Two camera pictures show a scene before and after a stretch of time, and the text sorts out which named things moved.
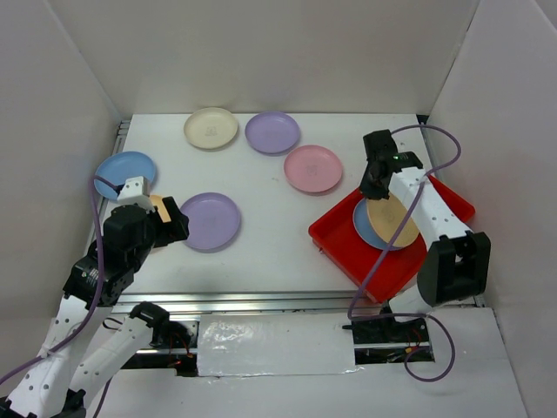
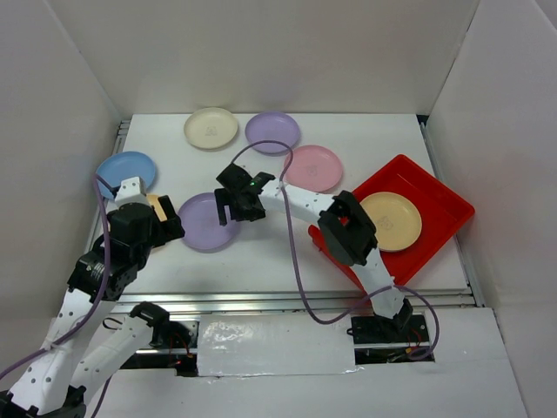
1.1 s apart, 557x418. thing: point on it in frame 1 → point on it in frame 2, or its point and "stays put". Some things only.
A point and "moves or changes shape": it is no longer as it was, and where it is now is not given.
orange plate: (386, 216) moves or changes shape
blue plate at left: (119, 167) stays put
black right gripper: (367, 190) → (225, 198)
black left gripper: (177, 218) stays put
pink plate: (312, 169) stays put
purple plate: (215, 222) stays put
